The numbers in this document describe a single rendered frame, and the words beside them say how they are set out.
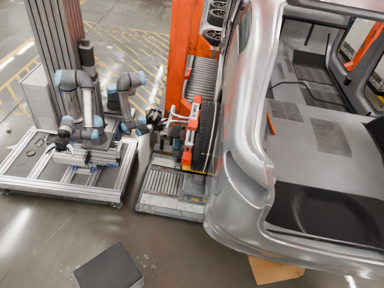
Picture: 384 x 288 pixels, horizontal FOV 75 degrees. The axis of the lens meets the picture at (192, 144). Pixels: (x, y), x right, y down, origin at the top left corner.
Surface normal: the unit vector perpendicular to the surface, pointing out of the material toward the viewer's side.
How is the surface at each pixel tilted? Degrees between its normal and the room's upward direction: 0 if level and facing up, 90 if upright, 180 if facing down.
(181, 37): 90
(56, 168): 0
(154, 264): 0
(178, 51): 90
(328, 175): 20
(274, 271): 1
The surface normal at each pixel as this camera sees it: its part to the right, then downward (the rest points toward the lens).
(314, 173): 0.08, -0.43
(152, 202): 0.14, -0.71
